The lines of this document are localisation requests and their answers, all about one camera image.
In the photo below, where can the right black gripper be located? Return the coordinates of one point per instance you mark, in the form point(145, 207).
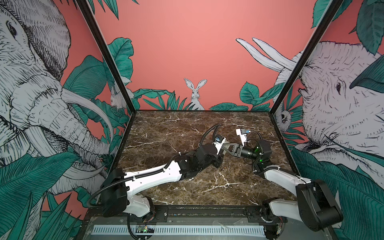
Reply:
point(236, 147)

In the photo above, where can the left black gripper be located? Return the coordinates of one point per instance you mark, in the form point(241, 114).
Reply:
point(219, 158)

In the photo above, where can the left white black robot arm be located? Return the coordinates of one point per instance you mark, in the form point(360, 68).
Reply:
point(119, 193)

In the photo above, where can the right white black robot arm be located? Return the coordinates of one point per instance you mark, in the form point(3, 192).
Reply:
point(315, 205)

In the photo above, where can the small circuit board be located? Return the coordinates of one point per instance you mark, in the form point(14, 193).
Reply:
point(145, 229)

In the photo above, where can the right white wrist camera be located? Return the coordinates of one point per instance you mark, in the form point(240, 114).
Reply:
point(242, 133)

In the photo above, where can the white slotted cable duct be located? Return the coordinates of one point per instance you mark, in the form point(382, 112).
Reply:
point(163, 230)

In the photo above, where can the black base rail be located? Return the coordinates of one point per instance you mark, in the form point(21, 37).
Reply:
point(252, 213)

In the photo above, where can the right black frame post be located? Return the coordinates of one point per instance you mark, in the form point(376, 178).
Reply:
point(321, 28)

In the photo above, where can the black frame post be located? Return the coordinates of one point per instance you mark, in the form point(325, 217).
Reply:
point(321, 28)
point(97, 34)

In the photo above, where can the left black frame post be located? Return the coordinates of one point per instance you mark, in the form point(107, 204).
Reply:
point(97, 34)

